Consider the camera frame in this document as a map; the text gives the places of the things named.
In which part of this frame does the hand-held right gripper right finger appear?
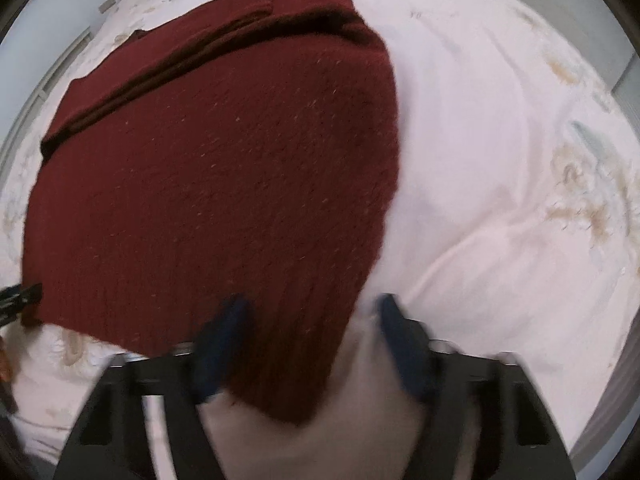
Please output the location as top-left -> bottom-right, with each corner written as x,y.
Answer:
375,294 -> 576,480

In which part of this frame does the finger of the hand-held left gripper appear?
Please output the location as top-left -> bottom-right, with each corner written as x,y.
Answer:
0,283 -> 44,327

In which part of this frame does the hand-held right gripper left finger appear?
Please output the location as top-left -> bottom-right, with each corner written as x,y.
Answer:
52,294 -> 256,480

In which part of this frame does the dark red knitted sweater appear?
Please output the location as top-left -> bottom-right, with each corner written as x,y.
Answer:
21,0 -> 401,428

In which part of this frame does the white floral bedspread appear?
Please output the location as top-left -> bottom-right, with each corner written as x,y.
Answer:
0,0 -> 640,480

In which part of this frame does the grey striped bed base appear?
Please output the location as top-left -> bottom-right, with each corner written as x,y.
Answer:
572,355 -> 640,466

